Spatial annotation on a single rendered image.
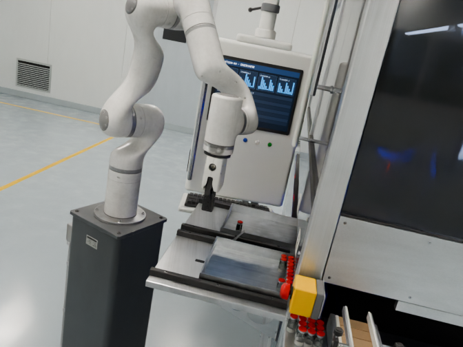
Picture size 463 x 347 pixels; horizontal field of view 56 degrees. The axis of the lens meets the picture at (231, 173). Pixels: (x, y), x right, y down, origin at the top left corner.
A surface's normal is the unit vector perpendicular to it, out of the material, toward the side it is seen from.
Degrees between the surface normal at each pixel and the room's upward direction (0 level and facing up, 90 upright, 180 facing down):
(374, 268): 90
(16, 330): 0
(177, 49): 90
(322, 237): 90
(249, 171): 90
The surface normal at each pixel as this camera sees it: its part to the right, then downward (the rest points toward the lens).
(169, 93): -0.15, 0.27
